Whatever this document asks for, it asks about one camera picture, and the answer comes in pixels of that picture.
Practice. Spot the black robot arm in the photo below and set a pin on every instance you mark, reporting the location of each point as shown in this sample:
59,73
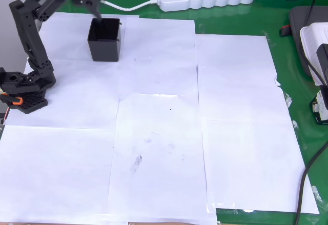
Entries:
33,43

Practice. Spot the black camera device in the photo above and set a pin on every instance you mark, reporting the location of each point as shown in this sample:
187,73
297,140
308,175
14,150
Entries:
323,61

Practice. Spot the white paper sheet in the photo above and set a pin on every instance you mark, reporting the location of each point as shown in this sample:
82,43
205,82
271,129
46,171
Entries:
230,50
71,35
159,56
51,171
256,171
243,102
159,158
89,107

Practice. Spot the white device at right edge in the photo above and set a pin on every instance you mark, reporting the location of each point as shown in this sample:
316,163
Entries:
310,43

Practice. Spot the orange black table clamp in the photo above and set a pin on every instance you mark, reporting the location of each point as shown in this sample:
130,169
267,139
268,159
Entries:
11,99

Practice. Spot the black square plastic cup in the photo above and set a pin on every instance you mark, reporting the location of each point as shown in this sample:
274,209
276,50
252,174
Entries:
105,48

